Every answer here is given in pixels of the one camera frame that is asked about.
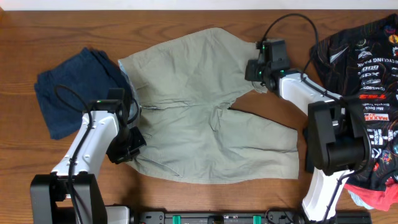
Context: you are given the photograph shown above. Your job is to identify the khaki beige shorts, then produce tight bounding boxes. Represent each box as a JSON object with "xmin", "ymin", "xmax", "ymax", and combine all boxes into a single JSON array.
[{"xmin": 119, "ymin": 28, "xmax": 299, "ymax": 184}]

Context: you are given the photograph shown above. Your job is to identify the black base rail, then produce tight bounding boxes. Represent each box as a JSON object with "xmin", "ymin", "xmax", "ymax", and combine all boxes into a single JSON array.
[{"xmin": 102, "ymin": 205, "xmax": 373, "ymax": 224}]

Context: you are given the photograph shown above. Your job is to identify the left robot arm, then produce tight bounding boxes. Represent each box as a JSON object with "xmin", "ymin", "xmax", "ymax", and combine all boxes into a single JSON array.
[{"xmin": 30, "ymin": 100, "xmax": 146, "ymax": 223}]

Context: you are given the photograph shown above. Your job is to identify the black printed cycling jersey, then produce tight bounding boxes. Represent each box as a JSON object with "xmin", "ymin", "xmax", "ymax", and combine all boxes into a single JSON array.
[{"xmin": 310, "ymin": 14, "xmax": 397, "ymax": 190}]

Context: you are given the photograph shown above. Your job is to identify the folded navy blue shorts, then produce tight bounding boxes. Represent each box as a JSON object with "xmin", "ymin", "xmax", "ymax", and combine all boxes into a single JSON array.
[{"xmin": 34, "ymin": 48, "xmax": 132, "ymax": 140}]

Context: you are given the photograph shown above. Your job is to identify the red garment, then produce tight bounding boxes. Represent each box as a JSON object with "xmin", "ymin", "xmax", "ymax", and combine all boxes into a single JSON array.
[{"xmin": 345, "ymin": 178, "xmax": 397, "ymax": 211}]

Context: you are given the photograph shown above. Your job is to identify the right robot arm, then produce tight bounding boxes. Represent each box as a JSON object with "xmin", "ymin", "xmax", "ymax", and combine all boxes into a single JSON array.
[{"xmin": 245, "ymin": 59, "xmax": 372, "ymax": 223}]

